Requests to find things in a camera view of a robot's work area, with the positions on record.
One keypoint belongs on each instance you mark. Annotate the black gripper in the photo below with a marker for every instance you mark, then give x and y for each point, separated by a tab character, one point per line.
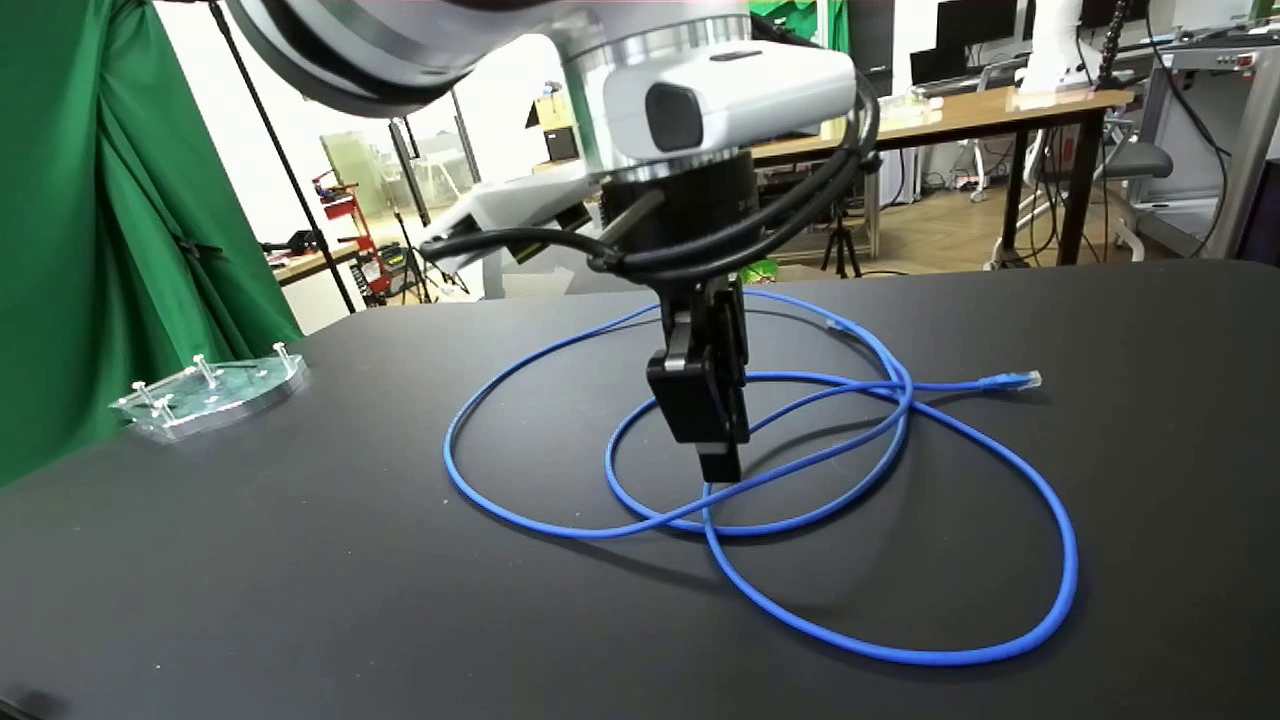
694	201

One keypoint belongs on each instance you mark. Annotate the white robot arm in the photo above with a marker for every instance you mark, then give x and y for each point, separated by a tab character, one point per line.
403	41

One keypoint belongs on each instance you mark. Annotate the small black tripod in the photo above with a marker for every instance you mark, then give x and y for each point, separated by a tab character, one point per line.
842	250

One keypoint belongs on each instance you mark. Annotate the long wooden desk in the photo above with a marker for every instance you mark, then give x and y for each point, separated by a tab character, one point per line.
984	110

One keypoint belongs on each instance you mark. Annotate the red tool cart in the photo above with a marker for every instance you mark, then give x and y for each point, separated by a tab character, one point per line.
362	234

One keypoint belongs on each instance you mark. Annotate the black computer monitor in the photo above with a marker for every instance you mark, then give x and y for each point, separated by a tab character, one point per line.
966	41

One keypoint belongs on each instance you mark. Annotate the white column device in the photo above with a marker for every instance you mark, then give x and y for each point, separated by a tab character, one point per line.
1054	46

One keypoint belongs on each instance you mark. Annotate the black curtain stand pole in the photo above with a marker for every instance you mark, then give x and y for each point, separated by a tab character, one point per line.
283	144

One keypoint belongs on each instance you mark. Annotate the clear acrylic plate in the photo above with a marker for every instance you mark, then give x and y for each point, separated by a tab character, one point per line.
213	389

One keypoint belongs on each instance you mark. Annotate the green curtain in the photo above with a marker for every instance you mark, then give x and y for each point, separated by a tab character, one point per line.
105	227

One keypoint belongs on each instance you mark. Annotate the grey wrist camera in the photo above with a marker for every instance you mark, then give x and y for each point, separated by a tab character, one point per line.
524	201

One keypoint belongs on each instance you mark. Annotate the grey machine frame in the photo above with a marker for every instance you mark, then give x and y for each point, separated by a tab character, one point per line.
1221	132

